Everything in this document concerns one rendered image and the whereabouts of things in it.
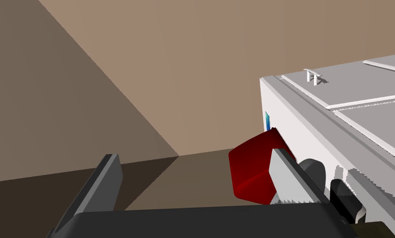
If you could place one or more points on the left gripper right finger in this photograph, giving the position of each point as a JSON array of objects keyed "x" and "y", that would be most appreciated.
[{"x": 288, "y": 183}]

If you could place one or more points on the white cabinet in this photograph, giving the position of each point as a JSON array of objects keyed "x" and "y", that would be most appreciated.
[{"x": 303, "y": 132}]

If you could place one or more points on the blue flat object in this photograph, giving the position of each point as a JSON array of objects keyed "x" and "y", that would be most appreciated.
[{"x": 267, "y": 121}]

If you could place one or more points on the grey cabinet door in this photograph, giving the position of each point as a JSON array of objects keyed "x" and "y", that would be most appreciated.
[
  {"x": 382, "y": 132},
  {"x": 356, "y": 84},
  {"x": 394, "y": 62}
]

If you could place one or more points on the red box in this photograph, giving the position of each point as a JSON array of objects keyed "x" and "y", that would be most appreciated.
[{"x": 250, "y": 172}]

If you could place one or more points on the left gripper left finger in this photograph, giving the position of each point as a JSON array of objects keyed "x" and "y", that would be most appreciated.
[{"x": 101, "y": 185}]

